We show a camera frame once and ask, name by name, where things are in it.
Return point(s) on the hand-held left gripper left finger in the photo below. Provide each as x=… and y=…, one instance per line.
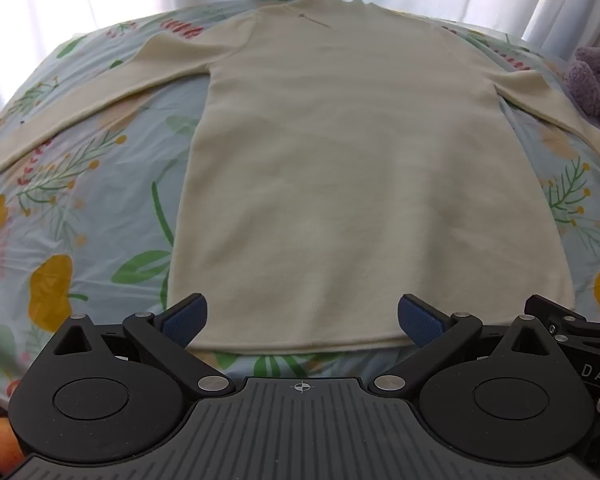
x=182, y=322

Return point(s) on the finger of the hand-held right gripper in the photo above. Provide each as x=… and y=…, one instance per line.
x=550, y=310

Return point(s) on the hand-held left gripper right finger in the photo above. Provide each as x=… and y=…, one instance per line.
x=421, y=321

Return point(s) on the cream knit sweater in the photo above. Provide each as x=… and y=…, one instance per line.
x=355, y=185

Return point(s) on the floral bedsheet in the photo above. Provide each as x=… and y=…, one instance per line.
x=105, y=210

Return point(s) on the purple teddy bear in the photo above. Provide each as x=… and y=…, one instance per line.
x=592, y=80

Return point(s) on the orange round object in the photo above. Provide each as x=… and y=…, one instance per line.
x=5, y=445

